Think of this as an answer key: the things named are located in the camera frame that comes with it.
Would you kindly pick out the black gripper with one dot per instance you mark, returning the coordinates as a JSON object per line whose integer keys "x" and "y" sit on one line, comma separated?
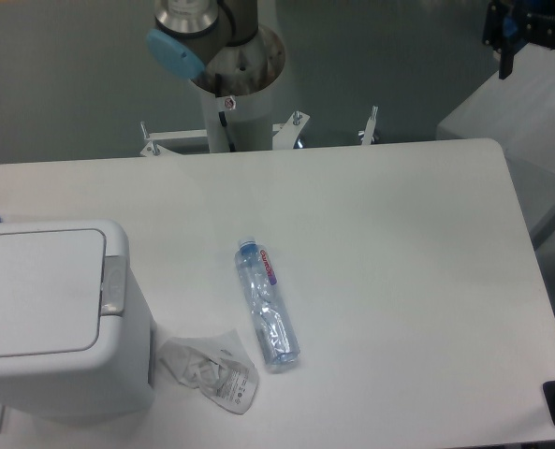
{"x": 509, "y": 22}

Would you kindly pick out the white side cabinet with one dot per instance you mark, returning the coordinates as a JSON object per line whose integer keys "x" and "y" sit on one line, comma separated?
{"x": 518, "y": 113}

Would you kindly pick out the clear plastic mask wrapper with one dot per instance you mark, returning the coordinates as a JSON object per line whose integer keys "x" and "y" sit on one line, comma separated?
{"x": 219, "y": 367}

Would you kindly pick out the clear crushed plastic bottle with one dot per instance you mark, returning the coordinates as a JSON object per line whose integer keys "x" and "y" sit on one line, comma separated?
{"x": 275, "y": 333}

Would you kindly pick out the white push-lid trash can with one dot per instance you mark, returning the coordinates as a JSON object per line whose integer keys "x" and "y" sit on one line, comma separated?
{"x": 76, "y": 333}

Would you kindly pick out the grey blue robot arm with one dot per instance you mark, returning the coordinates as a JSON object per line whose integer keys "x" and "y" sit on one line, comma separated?
{"x": 221, "y": 47}

